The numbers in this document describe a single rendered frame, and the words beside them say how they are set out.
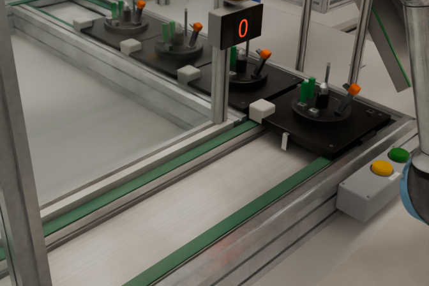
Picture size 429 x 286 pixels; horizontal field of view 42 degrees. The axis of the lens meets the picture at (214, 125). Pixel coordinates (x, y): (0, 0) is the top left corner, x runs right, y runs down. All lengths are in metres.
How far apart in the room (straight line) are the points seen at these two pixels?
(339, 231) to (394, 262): 0.12
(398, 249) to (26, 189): 0.80
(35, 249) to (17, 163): 0.10
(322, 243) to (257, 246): 0.20
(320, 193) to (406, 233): 0.21
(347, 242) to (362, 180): 0.12
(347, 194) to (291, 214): 0.15
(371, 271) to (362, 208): 0.12
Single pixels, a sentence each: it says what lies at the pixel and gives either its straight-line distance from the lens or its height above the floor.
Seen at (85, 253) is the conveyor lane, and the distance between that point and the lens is 1.01.
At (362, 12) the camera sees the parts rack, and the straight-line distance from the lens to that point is 1.43.
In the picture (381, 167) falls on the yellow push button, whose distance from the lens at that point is 1.17.
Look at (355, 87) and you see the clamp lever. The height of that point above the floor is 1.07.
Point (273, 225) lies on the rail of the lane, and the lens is 1.00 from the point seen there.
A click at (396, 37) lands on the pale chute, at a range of 1.52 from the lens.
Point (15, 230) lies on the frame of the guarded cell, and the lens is 0.55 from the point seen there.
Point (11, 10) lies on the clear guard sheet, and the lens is 0.88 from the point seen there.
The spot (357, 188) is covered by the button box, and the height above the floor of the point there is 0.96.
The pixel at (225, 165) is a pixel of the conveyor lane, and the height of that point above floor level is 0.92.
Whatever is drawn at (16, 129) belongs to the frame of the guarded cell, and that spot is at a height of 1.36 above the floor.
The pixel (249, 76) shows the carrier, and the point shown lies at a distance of 1.42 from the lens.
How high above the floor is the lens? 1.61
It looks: 31 degrees down
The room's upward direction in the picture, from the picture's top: 2 degrees clockwise
